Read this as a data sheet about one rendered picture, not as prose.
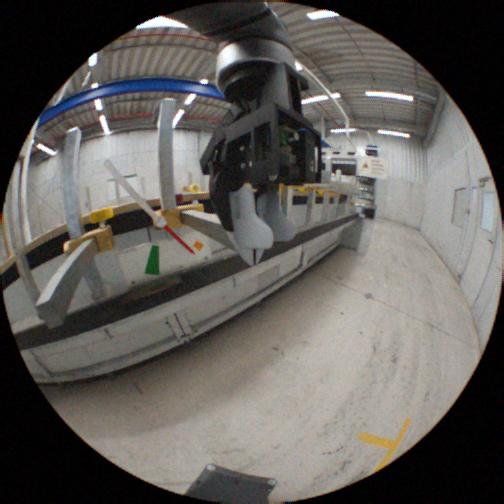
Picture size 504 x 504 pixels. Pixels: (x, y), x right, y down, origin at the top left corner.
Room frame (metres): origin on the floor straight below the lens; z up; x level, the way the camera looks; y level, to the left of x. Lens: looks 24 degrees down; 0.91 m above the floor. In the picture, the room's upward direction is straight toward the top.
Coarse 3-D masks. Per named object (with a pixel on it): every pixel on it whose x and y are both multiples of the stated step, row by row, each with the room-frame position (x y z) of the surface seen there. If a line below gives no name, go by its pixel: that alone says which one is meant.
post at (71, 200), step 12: (72, 132) 0.17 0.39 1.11; (72, 144) 0.18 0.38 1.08; (72, 156) 0.18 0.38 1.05; (72, 168) 0.18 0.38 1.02; (72, 180) 0.18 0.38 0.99; (72, 192) 0.18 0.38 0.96; (72, 204) 0.18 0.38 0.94; (72, 216) 0.17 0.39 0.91; (72, 228) 0.17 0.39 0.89; (84, 228) 0.21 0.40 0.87; (84, 276) 0.16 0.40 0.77; (96, 276) 0.18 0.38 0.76; (96, 288) 0.17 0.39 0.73
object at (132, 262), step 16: (160, 240) 0.31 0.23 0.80; (176, 240) 0.33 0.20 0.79; (192, 240) 0.36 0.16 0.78; (208, 240) 0.39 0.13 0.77; (128, 256) 0.25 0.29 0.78; (144, 256) 0.27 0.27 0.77; (160, 256) 0.30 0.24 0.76; (176, 256) 0.33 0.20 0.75; (192, 256) 0.36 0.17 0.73; (208, 256) 0.39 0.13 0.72; (128, 272) 0.24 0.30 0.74; (144, 272) 0.26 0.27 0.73; (160, 272) 0.29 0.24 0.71
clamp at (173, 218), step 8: (176, 208) 0.34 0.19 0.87; (184, 208) 0.35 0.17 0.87; (192, 208) 0.37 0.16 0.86; (200, 208) 0.38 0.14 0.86; (160, 216) 0.31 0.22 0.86; (168, 216) 0.33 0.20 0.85; (176, 216) 0.34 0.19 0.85; (168, 224) 0.32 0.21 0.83; (176, 224) 0.34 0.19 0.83; (184, 224) 0.35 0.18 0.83
